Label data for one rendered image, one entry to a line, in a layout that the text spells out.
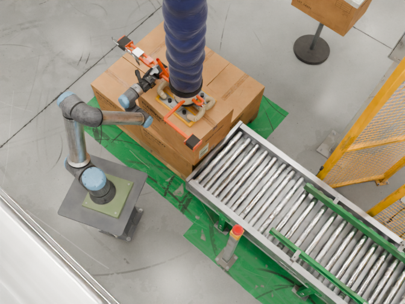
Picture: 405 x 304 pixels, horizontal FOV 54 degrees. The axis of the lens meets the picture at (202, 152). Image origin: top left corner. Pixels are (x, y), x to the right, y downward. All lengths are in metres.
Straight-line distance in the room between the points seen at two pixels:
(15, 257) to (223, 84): 3.34
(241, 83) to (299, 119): 0.84
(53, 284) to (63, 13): 4.83
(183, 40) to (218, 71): 1.53
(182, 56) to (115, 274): 2.05
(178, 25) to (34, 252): 1.84
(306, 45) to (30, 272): 4.48
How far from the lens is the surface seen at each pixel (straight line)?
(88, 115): 2.36
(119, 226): 2.93
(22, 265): 0.36
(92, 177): 2.77
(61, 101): 2.44
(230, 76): 3.69
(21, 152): 4.24
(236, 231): 2.58
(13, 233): 0.37
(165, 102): 2.89
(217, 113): 2.87
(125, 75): 3.73
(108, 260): 3.67
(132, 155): 3.93
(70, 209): 3.05
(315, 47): 4.72
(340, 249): 3.23
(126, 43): 3.05
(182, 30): 2.14
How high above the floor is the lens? 3.54
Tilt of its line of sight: 65 degrees down
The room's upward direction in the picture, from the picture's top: 2 degrees clockwise
